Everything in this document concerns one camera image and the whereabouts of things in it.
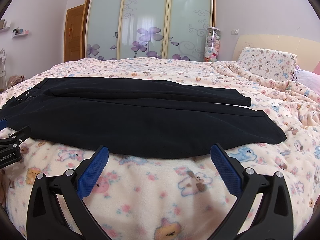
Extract black pants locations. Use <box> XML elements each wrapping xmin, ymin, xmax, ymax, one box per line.
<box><xmin>1</xmin><ymin>77</ymin><xmax>286</xmax><ymax>159</ymax></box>

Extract white rack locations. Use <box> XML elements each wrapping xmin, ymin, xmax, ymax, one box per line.
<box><xmin>0</xmin><ymin>48</ymin><xmax>8</xmax><ymax>92</ymax></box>

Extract teddy bear print blanket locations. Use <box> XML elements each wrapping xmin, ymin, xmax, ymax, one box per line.
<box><xmin>1</xmin><ymin>57</ymin><xmax>319</xmax><ymax>239</ymax></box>

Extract brown wooden door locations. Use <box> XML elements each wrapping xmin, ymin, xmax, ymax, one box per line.
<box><xmin>63</xmin><ymin>5</ymin><xmax>84</xmax><ymax>62</ymax></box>

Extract lavender pillow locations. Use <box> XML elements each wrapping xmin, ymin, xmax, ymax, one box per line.
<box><xmin>293</xmin><ymin>65</ymin><xmax>320</xmax><ymax>94</ymax></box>

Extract bear print pillow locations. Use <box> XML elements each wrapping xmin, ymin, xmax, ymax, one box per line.
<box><xmin>238</xmin><ymin>47</ymin><xmax>297</xmax><ymax>82</ymax></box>

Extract frosted glass sliding wardrobe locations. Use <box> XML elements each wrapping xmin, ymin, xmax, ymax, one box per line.
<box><xmin>80</xmin><ymin>0</ymin><xmax>216</xmax><ymax>61</ymax></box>

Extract beige headboard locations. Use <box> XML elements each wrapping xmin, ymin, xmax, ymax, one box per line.
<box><xmin>233</xmin><ymin>34</ymin><xmax>320</xmax><ymax>74</ymax></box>

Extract clear tube of plush toys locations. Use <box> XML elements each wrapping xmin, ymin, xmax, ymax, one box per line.
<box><xmin>204</xmin><ymin>27</ymin><xmax>221</xmax><ymax>62</ymax></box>

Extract white wall shelf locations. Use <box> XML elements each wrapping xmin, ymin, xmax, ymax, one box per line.
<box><xmin>0</xmin><ymin>19</ymin><xmax>11</xmax><ymax>33</ymax></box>
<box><xmin>12</xmin><ymin>28</ymin><xmax>29</xmax><ymax>38</ymax></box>

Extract upper white wall shelf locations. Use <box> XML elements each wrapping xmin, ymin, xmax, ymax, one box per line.
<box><xmin>0</xmin><ymin>19</ymin><xmax>11</xmax><ymax>33</ymax></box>

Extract white wall socket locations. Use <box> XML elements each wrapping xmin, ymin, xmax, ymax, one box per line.
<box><xmin>231</xmin><ymin>29</ymin><xmax>239</xmax><ymax>35</ymax></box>

